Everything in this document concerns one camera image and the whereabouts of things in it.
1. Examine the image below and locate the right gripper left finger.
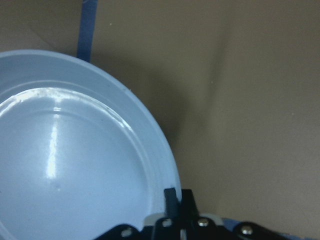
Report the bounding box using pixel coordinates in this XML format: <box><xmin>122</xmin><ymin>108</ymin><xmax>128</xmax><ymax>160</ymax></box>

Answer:
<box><xmin>163</xmin><ymin>188</ymin><xmax>180</xmax><ymax>218</ymax></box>

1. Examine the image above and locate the blue plate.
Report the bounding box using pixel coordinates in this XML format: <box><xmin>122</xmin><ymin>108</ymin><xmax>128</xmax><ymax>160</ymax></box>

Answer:
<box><xmin>0</xmin><ymin>50</ymin><xmax>181</xmax><ymax>240</ymax></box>

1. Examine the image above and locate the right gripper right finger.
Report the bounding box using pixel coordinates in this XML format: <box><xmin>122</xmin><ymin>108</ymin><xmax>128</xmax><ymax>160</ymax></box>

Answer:
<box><xmin>180</xmin><ymin>189</ymin><xmax>199</xmax><ymax>220</ymax></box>

